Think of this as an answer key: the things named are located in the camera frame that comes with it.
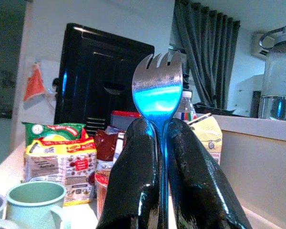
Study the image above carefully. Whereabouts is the glass electric kettle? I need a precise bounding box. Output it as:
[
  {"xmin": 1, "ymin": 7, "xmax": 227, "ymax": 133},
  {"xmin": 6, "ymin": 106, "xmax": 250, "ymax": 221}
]
[{"xmin": 257, "ymin": 23, "xmax": 286, "ymax": 121}]

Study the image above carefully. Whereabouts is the dark red foil pouch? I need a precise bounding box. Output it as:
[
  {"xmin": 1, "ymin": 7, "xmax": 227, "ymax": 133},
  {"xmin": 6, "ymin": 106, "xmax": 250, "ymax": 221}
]
[{"xmin": 94, "ymin": 129, "xmax": 120, "ymax": 161}]

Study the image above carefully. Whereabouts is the black glossy coffee machine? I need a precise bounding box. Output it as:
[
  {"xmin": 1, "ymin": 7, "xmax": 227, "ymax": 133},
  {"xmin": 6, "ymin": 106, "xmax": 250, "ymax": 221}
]
[{"xmin": 53, "ymin": 22, "xmax": 155, "ymax": 137}]

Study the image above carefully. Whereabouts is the yellow paper carton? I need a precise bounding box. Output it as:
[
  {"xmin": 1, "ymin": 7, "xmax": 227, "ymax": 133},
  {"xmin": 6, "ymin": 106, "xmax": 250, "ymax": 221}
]
[{"xmin": 187, "ymin": 113, "xmax": 224, "ymax": 166}]

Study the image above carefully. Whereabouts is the yellow red instant noodle pack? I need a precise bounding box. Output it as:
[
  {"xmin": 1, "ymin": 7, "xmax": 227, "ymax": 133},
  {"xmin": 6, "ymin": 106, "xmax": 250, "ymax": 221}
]
[{"xmin": 23, "ymin": 136, "xmax": 98, "ymax": 207}]

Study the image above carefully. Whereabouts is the clear plastic bottle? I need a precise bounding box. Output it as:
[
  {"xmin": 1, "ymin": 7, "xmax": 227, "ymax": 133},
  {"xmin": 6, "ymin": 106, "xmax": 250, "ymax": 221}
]
[{"xmin": 175, "ymin": 90, "xmax": 197, "ymax": 124}]

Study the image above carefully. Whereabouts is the red lidded plastic container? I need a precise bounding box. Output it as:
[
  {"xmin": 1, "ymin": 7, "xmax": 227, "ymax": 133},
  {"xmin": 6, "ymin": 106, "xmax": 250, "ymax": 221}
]
[{"xmin": 110, "ymin": 110, "xmax": 142, "ymax": 130}]

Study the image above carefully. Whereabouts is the green snack packet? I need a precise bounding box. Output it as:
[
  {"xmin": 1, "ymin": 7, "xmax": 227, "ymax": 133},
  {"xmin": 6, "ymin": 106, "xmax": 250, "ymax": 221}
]
[{"xmin": 22, "ymin": 122, "xmax": 87, "ymax": 148}]

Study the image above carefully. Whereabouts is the green plastic mug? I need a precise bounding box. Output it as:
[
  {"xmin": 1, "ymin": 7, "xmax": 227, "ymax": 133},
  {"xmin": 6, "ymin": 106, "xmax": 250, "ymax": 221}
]
[{"xmin": 5, "ymin": 181, "xmax": 72, "ymax": 229}]

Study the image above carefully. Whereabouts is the dark grey curtain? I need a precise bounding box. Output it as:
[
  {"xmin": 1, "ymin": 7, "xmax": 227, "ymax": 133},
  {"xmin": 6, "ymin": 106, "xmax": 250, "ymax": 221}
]
[{"xmin": 172, "ymin": 0, "xmax": 241, "ymax": 110}]

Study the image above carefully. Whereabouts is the white blue sachet packet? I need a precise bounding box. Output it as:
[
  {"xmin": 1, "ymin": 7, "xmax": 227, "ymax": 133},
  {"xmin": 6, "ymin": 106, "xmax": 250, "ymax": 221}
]
[{"xmin": 112, "ymin": 131, "xmax": 126, "ymax": 165}]

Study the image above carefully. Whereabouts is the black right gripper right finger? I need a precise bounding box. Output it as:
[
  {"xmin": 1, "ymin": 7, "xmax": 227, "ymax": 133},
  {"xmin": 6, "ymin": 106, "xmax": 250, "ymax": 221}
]
[{"xmin": 166, "ymin": 118, "xmax": 253, "ymax": 229}]

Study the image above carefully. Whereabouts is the shiny metal spork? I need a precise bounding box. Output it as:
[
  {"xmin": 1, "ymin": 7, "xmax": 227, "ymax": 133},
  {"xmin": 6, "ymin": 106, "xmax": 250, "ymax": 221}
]
[{"xmin": 131, "ymin": 51, "xmax": 183, "ymax": 229}]

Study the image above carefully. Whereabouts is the clear red patterned cup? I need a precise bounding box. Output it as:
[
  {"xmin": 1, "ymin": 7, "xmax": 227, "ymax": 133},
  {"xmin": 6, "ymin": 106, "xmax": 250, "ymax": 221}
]
[{"xmin": 94, "ymin": 169, "xmax": 112, "ymax": 221}]

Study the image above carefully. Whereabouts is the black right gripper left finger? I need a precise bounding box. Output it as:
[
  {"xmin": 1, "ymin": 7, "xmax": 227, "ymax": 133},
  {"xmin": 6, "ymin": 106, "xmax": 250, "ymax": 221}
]
[{"xmin": 96, "ymin": 117, "xmax": 161, "ymax": 229}]

